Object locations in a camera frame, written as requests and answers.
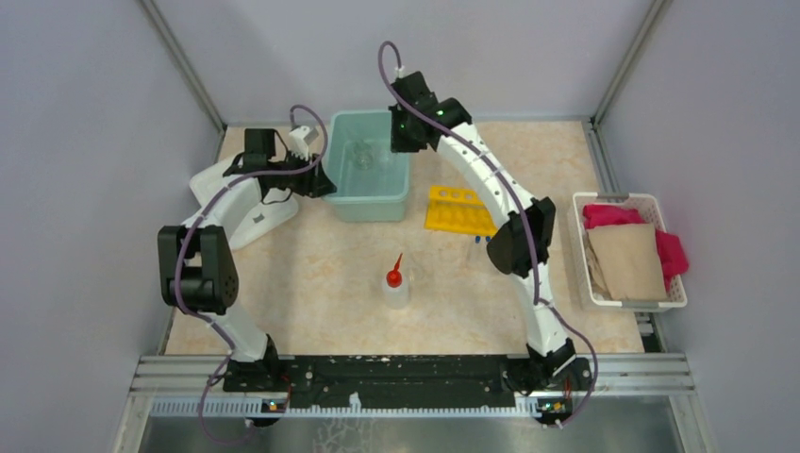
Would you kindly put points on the red-capped wash bottle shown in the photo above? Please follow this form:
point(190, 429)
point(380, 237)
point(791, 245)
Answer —
point(395, 287)

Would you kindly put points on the clear glass beaker front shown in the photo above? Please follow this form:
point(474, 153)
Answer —
point(362, 155)

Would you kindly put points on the white plastic lid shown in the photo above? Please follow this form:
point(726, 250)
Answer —
point(244, 212)

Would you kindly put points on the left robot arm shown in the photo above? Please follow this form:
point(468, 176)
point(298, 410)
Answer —
point(198, 274)

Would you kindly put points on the teal plastic bin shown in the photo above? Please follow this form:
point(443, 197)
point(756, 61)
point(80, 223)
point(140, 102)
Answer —
point(365, 196)

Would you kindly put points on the white perforated basket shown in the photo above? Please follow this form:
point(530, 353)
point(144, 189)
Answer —
point(590, 298)

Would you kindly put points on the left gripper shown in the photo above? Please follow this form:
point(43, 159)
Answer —
point(315, 182)

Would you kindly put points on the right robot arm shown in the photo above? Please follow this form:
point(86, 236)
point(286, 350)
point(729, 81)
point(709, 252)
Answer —
point(519, 247)

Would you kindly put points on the clear glass beaker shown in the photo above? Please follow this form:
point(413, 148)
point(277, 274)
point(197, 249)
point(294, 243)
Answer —
point(383, 159)
point(362, 155)

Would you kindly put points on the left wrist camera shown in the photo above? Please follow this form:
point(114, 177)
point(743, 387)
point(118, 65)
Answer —
point(301, 138)

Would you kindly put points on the yellow test tube rack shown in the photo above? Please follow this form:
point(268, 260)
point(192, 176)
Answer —
point(459, 211)

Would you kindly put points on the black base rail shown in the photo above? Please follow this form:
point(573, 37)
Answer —
point(402, 382)

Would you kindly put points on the pink cloth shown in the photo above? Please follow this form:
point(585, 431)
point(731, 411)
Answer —
point(672, 257)

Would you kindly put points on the brown paper bag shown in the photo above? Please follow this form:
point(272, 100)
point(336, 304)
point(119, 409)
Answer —
point(624, 263)

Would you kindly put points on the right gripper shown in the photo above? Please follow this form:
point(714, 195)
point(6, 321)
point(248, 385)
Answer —
point(397, 144)

